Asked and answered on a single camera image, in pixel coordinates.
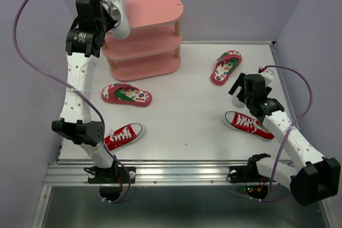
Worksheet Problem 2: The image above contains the pink patterned flip-flop left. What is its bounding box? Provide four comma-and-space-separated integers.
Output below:
101, 83, 152, 107

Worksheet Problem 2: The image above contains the pink patterned flip-flop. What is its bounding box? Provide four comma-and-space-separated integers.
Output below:
101, 83, 152, 107
210, 50, 242, 86

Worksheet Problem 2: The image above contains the red canvas sneaker left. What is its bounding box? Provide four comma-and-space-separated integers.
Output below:
104, 123, 144, 151

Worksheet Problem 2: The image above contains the pink patterned flip-flop right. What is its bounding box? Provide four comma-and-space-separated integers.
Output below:
210, 50, 242, 86

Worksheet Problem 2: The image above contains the aluminium front rail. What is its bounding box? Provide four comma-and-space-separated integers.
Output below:
43, 161, 247, 187

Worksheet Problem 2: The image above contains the red canvas sneaker right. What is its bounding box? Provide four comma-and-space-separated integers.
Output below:
223, 111, 275, 140

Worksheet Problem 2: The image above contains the red canvas sneaker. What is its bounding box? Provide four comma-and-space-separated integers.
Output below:
223, 111, 275, 140
104, 123, 144, 151

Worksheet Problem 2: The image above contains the white sneaker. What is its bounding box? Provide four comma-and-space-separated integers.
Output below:
232, 70, 257, 108
105, 0, 130, 40

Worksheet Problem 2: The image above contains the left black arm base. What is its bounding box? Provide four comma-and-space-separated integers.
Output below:
83, 163, 136, 204

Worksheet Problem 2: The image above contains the pink three-tier shoe shelf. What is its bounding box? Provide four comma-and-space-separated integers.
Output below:
103, 0, 184, 82

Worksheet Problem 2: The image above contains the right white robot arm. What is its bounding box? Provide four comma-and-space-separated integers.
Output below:
228, 73, 341, 206

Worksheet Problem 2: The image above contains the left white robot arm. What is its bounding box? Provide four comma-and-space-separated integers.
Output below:
52, 0, 119, 182

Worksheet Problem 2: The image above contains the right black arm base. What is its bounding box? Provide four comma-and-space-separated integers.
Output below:
226, 153, 270, 201

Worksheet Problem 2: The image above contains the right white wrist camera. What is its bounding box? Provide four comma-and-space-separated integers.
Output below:
258, 67, 274, 86

